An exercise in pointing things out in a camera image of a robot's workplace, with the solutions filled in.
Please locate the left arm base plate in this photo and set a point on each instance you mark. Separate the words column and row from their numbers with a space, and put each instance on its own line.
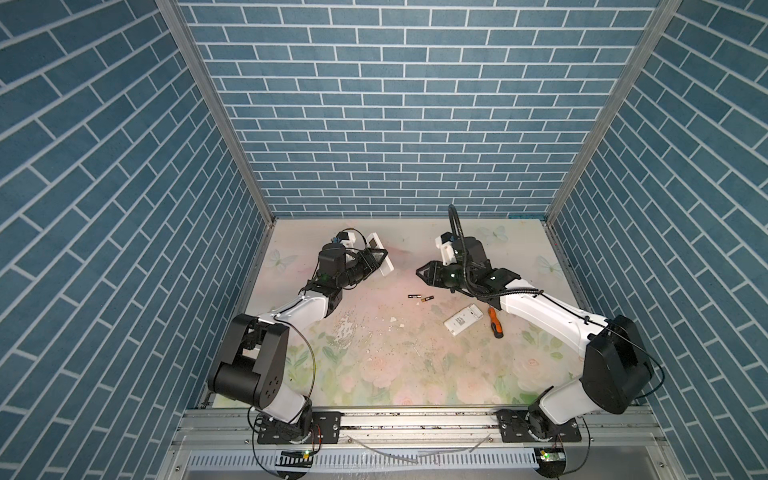
column 298, row 427

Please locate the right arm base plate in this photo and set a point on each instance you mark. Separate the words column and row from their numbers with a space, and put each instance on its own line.
column 520, row 426

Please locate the left aluminium corner post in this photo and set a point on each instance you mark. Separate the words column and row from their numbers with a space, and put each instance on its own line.
column 182, row 35

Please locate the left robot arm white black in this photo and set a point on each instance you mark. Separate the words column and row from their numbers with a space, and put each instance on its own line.
column 250, row 363

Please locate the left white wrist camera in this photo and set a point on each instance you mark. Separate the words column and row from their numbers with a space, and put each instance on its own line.
column 347, row 238

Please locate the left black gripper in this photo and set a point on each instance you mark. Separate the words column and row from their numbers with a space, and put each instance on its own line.
column 373, row 262

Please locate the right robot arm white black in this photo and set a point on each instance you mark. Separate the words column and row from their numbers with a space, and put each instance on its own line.
column 616, row 365

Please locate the right aluminium corner post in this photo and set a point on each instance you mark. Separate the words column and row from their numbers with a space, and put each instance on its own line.
column 657, row 24

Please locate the orange black screwdriver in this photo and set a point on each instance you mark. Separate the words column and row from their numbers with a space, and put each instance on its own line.
column 495, row 324

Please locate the aluminium corner post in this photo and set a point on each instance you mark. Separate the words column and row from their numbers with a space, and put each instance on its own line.
column 657, row 24
column 182, row 35

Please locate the aluminium front rail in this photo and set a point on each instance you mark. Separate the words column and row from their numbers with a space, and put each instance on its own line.
column 424, row 426

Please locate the white remote control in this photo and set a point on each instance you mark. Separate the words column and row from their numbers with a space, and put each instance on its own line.
column 463, row 319
column 380, row 254

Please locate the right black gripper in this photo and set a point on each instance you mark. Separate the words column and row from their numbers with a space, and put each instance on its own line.
column 433, row 270

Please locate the white slotted cable duct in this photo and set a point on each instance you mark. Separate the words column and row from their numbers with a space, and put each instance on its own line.
column 359, row 460

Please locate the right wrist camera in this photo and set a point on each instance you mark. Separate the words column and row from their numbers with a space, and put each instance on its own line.
column 444, row 243

